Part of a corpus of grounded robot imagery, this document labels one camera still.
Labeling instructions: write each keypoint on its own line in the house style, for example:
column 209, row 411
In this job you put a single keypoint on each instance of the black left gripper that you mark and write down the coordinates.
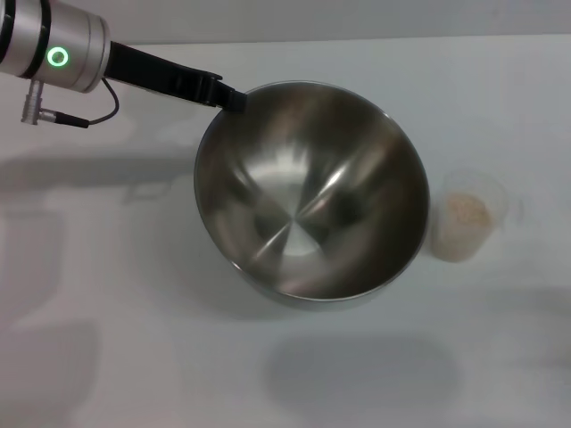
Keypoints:
column 160, row 73

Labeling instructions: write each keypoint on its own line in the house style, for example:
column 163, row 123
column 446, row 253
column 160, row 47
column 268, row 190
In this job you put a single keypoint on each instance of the stainless steel mixing bowl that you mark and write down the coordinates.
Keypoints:
column 312, row 200

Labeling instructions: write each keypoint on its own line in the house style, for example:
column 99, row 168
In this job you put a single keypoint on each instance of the white uncooked rice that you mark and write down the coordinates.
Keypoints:
column 466, row 211

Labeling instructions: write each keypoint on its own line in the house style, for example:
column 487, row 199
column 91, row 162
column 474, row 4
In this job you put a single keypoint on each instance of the clear plastic measuring cup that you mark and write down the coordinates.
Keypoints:
column 450, row 249

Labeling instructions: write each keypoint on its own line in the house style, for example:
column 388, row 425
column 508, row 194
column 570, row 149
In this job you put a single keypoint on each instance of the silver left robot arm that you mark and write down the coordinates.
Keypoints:
column 49, row 40

